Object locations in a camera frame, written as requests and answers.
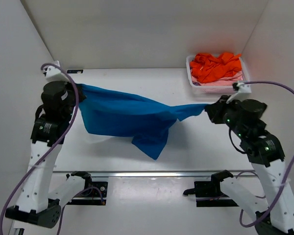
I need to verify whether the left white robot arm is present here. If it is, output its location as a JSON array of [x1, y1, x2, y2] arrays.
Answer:
[[4, 81, 91, 229]]

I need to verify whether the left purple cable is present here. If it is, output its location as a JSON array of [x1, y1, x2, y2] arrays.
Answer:
[[0, 63, 106, 235]]

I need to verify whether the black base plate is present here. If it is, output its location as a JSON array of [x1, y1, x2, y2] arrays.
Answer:
[[194, 181, 238, 208], [68, 177, 108, 206]]

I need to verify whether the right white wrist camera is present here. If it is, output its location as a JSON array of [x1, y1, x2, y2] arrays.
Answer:
[[226, 82, 251, 104]]

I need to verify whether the blue t shirt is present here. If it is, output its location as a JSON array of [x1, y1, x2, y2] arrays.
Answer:
[[78, 84, 206, 160]]

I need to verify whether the orange t shirt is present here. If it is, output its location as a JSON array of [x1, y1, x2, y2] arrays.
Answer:
[[189, 52, 242, 84]]

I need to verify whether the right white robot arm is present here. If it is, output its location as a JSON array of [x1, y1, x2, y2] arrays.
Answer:
[[183, 95, 294, 235]]

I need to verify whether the aluminium table rail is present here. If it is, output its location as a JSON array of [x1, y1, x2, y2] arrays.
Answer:
[[52, 170, 260, 178]]

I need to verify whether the black label sticker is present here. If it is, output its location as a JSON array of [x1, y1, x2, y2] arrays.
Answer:
[[67, 70, 84, 74]]

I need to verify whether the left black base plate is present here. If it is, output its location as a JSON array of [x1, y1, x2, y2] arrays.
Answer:
[[68, 177, 108, 206]]

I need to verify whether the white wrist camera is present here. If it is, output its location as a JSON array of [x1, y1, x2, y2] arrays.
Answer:
[[42, 66, 69, 82], [226, 82, 251, 104]]

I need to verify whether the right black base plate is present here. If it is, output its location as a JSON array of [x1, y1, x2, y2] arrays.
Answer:
[[194, 181, 238, 208]]

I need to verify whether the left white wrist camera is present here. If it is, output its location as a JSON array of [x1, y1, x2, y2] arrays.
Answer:
[[42, 66, 69, 82]]

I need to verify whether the pink t shirt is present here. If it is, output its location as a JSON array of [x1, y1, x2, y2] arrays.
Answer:
[[191, 71, 244, 86]]

